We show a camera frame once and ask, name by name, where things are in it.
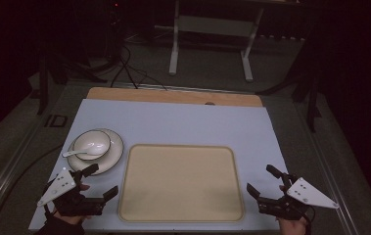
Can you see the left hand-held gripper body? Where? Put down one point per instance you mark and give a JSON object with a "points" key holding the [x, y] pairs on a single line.
{"points": [[59, 186]]}

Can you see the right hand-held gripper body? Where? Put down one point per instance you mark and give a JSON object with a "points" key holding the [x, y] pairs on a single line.
{"points": [[307, 194]]}

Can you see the person's left hand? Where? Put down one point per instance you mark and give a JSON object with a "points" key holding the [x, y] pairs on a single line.
{"points": [[72, 219]]}

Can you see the person's right hand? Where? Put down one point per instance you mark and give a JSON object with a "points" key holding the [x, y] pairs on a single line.
{"points": [[292, 227]]}

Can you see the white ceramic spoon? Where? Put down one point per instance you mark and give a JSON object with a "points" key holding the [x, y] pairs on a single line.
{"points": [[75, 152]]}

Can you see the white plate with dark rim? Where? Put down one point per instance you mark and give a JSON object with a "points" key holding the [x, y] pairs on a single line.
{"points": [[116, 153]]}

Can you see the white bowl with dark rim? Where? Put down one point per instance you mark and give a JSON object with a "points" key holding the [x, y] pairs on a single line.
{"points": [[91, 138]]}

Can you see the beige rectangular tray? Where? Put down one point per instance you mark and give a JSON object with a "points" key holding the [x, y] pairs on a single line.
{"points": [[179, 182]]}

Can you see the black tripod stand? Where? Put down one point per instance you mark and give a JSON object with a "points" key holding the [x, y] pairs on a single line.
{"points": [[42, 88], [312, 104]]}

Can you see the light blue table cover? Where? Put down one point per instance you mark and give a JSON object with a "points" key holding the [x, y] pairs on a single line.
{"points": [[179, 124]]}

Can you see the dark equipment tower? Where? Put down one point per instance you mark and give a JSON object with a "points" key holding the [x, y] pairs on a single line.
{"points": [[114, 29]]}

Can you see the white metal stand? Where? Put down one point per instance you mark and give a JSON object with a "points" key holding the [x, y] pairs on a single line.
{"points": [[173, 49]]}

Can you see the grey metal floor rail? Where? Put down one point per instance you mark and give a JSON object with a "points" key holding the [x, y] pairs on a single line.
{"points": [[7, 178], [328, 173]]}

